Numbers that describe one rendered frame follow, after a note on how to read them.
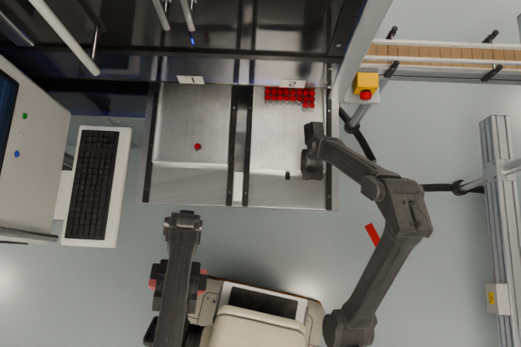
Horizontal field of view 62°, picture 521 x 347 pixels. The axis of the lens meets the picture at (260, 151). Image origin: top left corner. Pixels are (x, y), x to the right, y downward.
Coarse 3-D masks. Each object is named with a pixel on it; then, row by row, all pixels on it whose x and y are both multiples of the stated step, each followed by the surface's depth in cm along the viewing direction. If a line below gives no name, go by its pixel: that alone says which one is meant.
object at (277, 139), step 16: (256, 96) 158; (320, 96) 158; (256, 112) 156; (272, 112) 156; (288, 112) 156; (304, 112) 156; (320, 112) 156; (256, 128) 154; (272, 128) 154; (288, 128) 154; (256, 144) 153; (272, 144) 153; (288, 144) 153; (304, 144) 153; (256, 160) 151; (272, 160) 151; (288, 160) 151
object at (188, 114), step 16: (160, 96) 156; (176, 96) 157; (192, 96) 157; (208, 96) 157; (224, 96) 157; (160, 112) 156; (176, 112) 156; (192, 112) 156; (208, 112) 156; (224, 112) 156; (160, 128) 154; (176, 128) 154; (192, 128) 154; (208, 128) 154; (224, 128) 154; (160, 144) 153; (176, 144) 153; (192, 144) 153; (208, 144) 153; (224, 144) 153; (160, 160) 148; (176, 160) 151; (192, 160) 151; (208, 160) 151; (224, 160) 151
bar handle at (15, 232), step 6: (0, 228) 112; (6, 228) 114; (12, 228) 118; (18, 228) 121; (0, 234) 112; (6, 234) 115; (12, 234) 117; (18, 234) 120; (24, 234) 123; (30, 234) 126; (36, 234) 130; (42, 234) 133; (48, 234) 138; (42, 240) 135; (48, 240) 138; (54, 240) 142
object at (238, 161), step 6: (234, 156) 146; (234, 162) 147; (240, 162) 147; (240, 168) 149; (234, 174) 150; (240, 174) 150; (234, 180) 149; (240, 180) 149; (234, 186) 149; (240, 186) 149; (234, 192) 148; (240, 192) 148; (234, 198) 148; (240, 198) 148
